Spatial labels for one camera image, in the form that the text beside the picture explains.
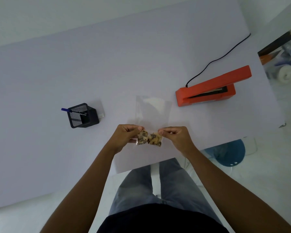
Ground black shirt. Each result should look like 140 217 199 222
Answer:
97 204 231 233

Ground black box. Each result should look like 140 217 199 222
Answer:
257 25 291 57

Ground black mesh pen holder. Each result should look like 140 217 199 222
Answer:
67 103 100 129

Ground orange heat sealer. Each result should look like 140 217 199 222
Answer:
175 65 252 107

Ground orange packet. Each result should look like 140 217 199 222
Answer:
259 54 275 65

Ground blue pen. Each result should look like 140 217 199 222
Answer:
61 108 87 116

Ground person's right hand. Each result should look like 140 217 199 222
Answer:
158 126 197 158

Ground black power cable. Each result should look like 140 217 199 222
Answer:
186 33 252 88

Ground person's right forearm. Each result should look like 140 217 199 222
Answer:
184 145 291 233

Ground person's left hand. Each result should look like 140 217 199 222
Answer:
109 124 145 154

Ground white paper roll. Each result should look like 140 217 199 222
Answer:
278 65 291 83

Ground grey jeans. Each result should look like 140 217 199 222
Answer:
108 158 223 226

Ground person's left forearm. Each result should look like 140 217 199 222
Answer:
40 143 119 233

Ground blue stool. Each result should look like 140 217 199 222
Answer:
203 139 246 167

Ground blue plastic items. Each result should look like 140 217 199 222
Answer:
274 45 291 67

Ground clear plastic bag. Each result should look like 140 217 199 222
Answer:
135 95 173 127

